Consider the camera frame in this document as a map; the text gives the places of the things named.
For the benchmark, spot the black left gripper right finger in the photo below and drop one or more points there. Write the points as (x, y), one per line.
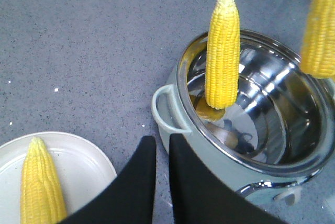
(198, 196)

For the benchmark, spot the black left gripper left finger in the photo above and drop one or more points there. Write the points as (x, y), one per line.
(130, 197)

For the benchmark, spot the corn cob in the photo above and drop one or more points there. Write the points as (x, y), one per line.
(41, 197)
(317, 51)
(223, 55)

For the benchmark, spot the beige round plate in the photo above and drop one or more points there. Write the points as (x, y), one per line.
(84, 170)

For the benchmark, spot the green electric cooking pot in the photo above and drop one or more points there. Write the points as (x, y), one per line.
(276, 136)

